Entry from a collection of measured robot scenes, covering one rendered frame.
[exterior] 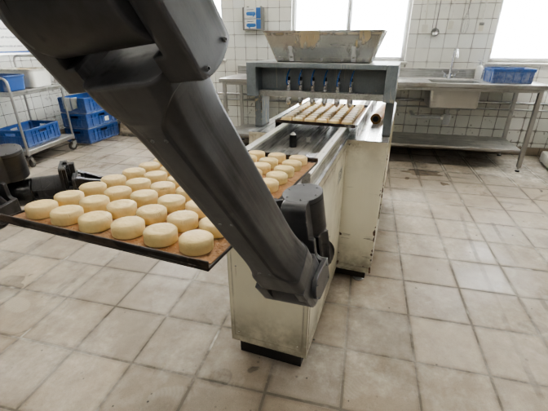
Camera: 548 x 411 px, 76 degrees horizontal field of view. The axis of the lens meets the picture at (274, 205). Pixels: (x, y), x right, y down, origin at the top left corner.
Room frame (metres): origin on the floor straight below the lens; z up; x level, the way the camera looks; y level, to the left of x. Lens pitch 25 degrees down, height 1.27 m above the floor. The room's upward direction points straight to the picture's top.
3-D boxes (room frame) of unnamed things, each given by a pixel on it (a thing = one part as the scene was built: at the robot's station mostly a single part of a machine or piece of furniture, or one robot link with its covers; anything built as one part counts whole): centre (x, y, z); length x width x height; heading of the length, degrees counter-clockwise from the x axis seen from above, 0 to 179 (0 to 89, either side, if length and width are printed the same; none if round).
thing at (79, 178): (0.73, 0.40, 0.98); 0.09 x 0.07 x 0.07; 114
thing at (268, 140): (2.07, -0.16, 0.87); 2.01 x 0.03 x 0.07; 161
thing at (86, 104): (5.04, 2.59, 0.50); 0.60 x 0.40 x 0.20; 168
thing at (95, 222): (0.51, 0.29, 1.01); 0.05 x 0.05 x 0.02
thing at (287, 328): (1.44, -0.09, 0.45); 0.70 x 0.34 x 0.90; 161
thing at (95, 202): (0.58, 0.33, 1.01); 0.05 x 0.05 x 0.02
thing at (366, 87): (1.91, -0.26, 1.01); 0.72 x 0.33 x 0.34; 71
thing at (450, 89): (4.29, -1.09, 0.61); 3.40 x 0.70 x 1.22; 76
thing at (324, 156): (1.97, -0.43, 0.87); 2.01 x 0.03 x 0.07; 161
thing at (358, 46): (1.91, -0.26, 1.25); 0.56 x 0.29 x 0.14; 71
